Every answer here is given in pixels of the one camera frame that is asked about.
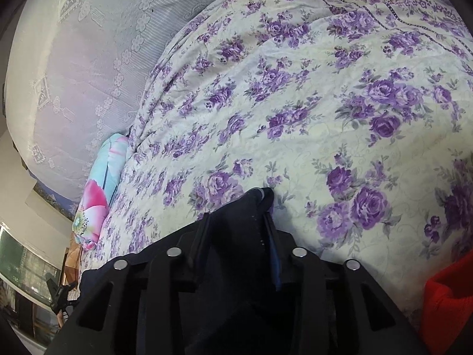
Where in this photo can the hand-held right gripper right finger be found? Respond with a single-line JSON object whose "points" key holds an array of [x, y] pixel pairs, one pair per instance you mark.
{"points": [[275, 262]]}

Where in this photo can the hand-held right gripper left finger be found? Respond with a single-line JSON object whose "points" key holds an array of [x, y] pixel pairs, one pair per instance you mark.
{"points": [[184, 266]]}

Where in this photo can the navy blue pants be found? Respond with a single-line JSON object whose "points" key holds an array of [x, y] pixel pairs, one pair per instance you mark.
{"points": [[236, 251]]}

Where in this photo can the orange brown pillow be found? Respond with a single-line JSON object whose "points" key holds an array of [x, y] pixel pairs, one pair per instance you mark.
{"points": [[72, 262]]}

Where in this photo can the dark glass cabinet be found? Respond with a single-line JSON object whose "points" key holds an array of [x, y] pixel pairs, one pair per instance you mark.
{"points": [[26, 262]]}

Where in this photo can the blue patterned cloth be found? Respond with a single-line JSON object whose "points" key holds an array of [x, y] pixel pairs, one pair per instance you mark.
{"points": [[55, 201]]}

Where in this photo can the folded turquoise pink floral quilt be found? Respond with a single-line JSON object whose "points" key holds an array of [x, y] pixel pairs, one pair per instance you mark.
{"points": [[107, 166]]}

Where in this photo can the purple floral bedsheet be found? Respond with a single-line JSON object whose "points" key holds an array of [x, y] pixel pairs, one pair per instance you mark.
{"points": [[314, 100]]}

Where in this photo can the red cloth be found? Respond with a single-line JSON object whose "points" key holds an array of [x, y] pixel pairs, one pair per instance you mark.
{"points": [[451, 310]]}

